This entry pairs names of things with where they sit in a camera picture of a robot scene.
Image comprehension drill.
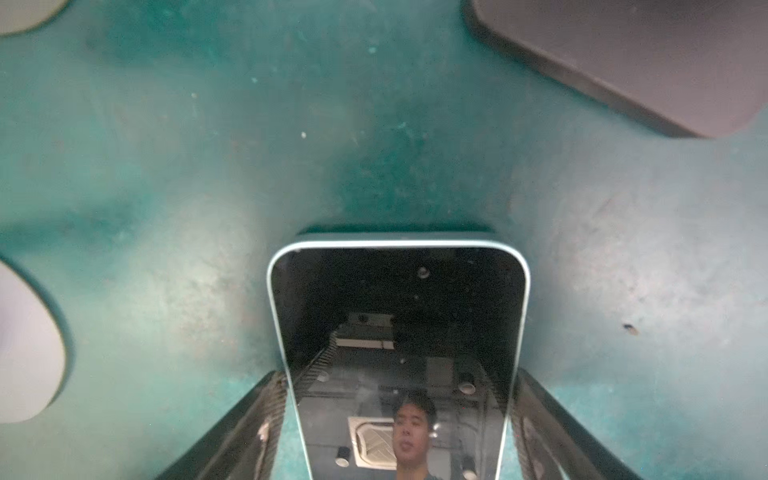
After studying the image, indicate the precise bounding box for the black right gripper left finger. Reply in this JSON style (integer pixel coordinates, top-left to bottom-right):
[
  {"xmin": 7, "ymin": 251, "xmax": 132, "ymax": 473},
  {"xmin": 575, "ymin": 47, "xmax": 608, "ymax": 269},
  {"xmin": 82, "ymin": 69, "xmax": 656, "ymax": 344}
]
[{"xmin": 158, "ymin": 371, "xmax": 288, "ymax": 480}]

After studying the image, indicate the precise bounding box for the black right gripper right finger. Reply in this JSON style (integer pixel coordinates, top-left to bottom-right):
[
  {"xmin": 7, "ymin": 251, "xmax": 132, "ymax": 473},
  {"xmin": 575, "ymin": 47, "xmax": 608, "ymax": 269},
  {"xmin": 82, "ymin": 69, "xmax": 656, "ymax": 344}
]
[{"xmin": 510, "ymin": 369, "xmax": 641, "ymax": 480}]

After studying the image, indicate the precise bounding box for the phone with light green frame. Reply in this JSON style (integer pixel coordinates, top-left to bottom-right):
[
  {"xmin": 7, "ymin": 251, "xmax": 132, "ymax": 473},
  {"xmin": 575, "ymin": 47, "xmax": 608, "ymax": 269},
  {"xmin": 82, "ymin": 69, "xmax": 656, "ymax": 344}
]
[{"xmin": 266, "ymin": 233, "xmax": 530, "ymax": 479}]

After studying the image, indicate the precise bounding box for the purple round stand front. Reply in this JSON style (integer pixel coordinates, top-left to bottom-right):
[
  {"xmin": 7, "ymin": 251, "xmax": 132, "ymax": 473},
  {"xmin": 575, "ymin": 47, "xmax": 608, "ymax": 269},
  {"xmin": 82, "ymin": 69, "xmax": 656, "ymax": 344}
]
[{"xmin": 1, "ymin": 263, "xmax": 66, "ymax": 424}]

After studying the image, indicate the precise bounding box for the purple round stand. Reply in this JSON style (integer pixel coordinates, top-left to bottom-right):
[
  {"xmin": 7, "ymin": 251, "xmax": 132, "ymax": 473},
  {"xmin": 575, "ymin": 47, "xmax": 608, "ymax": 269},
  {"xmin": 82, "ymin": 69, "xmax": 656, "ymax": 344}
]
[
  {"xmin": 1, "ymin": 0, "xmax": 68, "ymax": 23},
  {"xmin": 1, "ymin": 263, "xmax": 66, "ymax": 424}
]

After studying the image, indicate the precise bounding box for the black folding phone stand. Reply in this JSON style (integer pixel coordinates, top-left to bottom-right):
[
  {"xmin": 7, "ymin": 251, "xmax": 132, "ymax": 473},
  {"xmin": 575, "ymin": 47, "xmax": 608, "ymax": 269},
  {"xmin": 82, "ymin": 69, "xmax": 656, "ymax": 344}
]
[{"xmin": 462, "ymin": 1, "xmax": 767, "ymax": 138}]

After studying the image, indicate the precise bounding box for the purple round stand middle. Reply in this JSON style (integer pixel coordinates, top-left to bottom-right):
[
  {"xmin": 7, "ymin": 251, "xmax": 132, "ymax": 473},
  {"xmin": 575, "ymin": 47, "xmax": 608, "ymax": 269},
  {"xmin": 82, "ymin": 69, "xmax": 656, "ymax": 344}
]
[{"xmin": 1, "ymin": 0, "xmax": 68, "ymax": 23}]

